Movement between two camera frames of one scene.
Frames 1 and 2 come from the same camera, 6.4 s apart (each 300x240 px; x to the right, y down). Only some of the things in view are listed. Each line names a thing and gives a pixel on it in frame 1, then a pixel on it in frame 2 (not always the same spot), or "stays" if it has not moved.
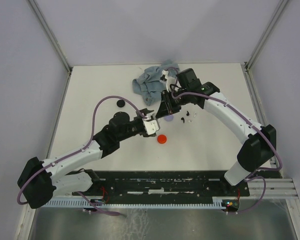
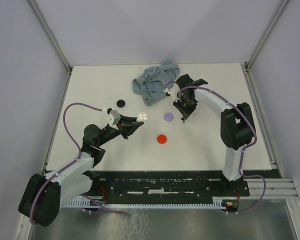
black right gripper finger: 163,110 -> 179,106
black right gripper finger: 175,107 -> 191,111
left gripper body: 153,135 -> 123,129
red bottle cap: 162,139 stays
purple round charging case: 169,118 stays
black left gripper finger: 145,111 -> 130,119
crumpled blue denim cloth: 148,84 stays
